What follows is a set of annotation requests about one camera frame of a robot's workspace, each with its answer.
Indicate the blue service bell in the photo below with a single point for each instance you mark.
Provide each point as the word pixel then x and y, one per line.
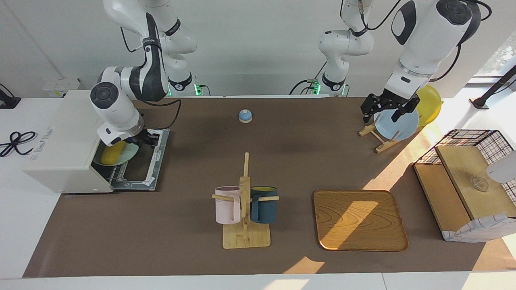
pixel 245 116

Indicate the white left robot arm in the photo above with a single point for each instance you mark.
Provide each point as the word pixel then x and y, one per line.
pixel 427 40

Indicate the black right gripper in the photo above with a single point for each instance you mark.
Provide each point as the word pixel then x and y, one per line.
pixel 141 139

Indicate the yellow corn cob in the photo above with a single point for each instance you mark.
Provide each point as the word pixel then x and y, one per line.
pixel 111 155

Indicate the wooden mug tree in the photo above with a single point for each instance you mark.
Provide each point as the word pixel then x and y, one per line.
pixel 246 239

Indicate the white blurry object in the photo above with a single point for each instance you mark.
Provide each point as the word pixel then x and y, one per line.
pixel 504 169

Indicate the oven door with glass window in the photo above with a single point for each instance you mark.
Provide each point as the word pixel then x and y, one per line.
pixel 141 181

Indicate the light blue plate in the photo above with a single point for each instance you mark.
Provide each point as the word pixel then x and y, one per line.
pixel 403 131

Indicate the wooden step shelf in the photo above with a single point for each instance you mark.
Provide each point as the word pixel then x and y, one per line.
pixel 463 169

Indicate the pink mug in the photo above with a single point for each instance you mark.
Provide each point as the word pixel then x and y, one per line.
pixel 225 207

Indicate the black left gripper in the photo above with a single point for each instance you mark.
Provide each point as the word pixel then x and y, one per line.
pixel 397 98

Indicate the brown table mat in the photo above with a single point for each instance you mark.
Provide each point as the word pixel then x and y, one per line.
pixel 181 225

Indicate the white toaster oven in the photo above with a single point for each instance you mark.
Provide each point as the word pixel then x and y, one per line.
pixel 60 141

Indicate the pale green plate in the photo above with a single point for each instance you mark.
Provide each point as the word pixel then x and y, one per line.
pixel 130 155

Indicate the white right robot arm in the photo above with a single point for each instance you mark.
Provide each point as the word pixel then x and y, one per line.
pixel 117 108

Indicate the wooden serving tray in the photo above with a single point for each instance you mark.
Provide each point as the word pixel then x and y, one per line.
pixel 360 221

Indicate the white power box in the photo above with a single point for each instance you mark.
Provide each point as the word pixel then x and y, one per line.
pixel 60 86

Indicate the black clamp mount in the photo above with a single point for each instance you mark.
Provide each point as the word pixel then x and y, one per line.
pixel 8 102

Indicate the black angled stand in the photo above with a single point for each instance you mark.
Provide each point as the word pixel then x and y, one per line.
pixel 479 102

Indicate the wooden plate rack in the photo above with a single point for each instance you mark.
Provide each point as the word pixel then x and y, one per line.
pixel 367 131

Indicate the small clear glass cup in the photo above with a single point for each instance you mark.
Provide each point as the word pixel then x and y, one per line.
pixel 479 184

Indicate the yellow plate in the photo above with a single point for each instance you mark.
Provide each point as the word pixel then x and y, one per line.
pixel 431 106

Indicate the dark teal mug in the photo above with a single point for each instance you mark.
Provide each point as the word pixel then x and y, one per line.
pixel 264 209

